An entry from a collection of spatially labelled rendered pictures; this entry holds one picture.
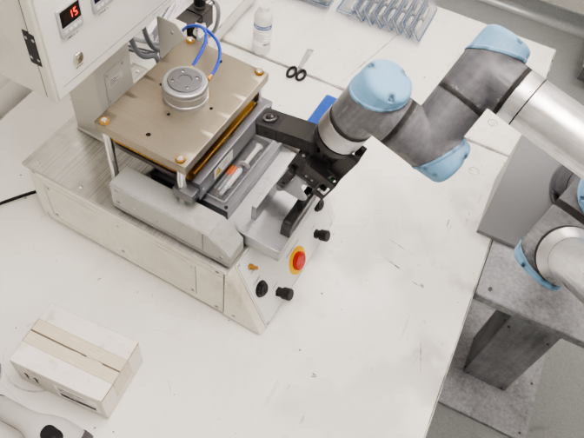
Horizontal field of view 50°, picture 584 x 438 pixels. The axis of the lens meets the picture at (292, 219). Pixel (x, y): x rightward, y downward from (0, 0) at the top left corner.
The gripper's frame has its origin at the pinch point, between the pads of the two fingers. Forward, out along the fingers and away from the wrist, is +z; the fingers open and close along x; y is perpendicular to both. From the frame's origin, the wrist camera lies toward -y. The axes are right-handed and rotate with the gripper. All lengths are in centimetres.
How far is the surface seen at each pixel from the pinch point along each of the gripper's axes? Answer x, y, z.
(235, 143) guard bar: -0.2, -10.4, -1.3
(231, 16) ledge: 60, -36, 36
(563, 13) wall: 243, 68, 75
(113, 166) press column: -13.2, -25.0, 9.1
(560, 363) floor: 59, 115, 65
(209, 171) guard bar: -8.2, -10.6, -1.5
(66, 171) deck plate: -14.6, -32.8, 19.8
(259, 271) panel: -10.5, 7.6, 12.1
